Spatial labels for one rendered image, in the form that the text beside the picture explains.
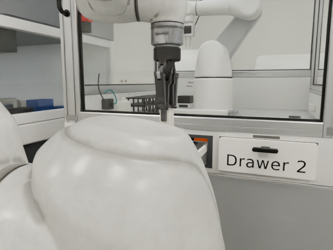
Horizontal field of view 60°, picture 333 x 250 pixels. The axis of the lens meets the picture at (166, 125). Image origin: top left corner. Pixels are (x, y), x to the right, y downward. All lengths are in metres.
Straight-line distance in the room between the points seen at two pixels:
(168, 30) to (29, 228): 0.64
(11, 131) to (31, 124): 1.29
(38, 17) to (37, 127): 0.55
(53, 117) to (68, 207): 1.52
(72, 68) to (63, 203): 1.04
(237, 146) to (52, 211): 0.80
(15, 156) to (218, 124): 0.76
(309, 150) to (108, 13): 0.68
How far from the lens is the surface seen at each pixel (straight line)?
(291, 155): 0.95
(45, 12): 1.71
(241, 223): 1.06
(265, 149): 0.91
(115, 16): 0.82
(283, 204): 1.02
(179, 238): 0.19
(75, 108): 1.22
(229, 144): 0.96
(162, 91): 0.76
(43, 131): 1.65
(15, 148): 0.31
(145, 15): 0.80
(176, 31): 0.78
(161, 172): 0.19
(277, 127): 0.96
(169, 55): 0.77
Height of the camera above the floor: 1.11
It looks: 8 degrees down
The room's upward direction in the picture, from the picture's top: straight up
